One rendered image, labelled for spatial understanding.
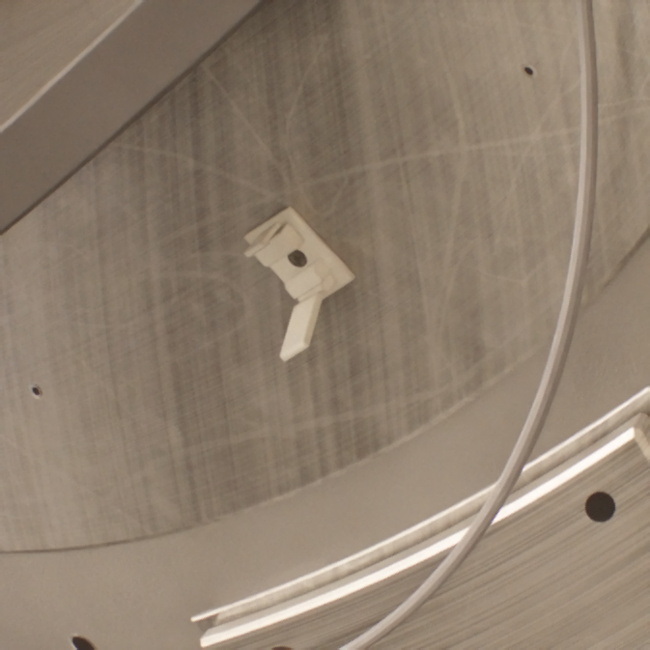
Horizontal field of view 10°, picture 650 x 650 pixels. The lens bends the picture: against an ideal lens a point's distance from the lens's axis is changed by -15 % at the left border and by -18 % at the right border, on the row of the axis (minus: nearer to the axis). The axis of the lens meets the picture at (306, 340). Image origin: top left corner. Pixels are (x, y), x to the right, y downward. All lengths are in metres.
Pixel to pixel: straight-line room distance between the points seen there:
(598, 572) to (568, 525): 0.02
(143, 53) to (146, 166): 0.09
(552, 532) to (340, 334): 0.07
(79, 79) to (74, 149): 0.02
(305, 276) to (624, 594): 0.12
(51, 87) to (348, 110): 0.08
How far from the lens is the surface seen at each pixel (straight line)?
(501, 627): 0.99
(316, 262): 0.95
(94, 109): 0.89
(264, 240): 0.95
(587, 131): 0.86
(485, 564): 0.97
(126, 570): 1.05
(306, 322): 0.94
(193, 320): 0.98
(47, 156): 0.91
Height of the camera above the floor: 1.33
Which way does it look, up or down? 35 degrees down
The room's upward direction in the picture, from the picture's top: 6 degrees counter-clockwise
